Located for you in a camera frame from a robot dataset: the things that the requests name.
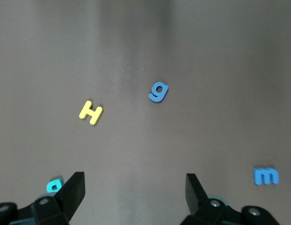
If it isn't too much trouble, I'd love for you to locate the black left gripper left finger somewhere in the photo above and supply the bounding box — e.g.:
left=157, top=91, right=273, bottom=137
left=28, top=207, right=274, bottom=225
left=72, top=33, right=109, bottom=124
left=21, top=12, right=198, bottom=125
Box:
left=0, top=172, right=86, bottom=225

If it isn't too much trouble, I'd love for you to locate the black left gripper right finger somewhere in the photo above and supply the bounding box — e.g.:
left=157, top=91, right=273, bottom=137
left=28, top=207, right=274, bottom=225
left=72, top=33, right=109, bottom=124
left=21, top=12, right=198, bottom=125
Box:
left=180, top=172, right=281, bottom=225

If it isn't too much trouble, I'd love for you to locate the teal uppercase R letter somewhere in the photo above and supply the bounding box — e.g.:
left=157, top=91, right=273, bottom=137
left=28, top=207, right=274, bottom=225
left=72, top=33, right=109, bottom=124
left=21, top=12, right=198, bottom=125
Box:
left=46, top=177, right=65, bottom=194

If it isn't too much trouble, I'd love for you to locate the blue lowercase g letter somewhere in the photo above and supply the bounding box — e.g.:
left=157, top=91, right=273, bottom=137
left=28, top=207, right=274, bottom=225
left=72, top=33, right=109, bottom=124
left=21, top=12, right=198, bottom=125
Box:
left=148, top=81, right=169, bottom=103

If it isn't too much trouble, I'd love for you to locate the blue lowercase m letter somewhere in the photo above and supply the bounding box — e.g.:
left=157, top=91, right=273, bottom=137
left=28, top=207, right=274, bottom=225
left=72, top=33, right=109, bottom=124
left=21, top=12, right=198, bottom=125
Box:
left=252, top=166, right=280, bottom=186

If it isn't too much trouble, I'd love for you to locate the yellow uppercase H letter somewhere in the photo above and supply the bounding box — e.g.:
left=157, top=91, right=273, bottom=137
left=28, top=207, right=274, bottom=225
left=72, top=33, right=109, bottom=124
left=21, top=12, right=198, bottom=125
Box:
left=79, top=100, right=104, bottom=126

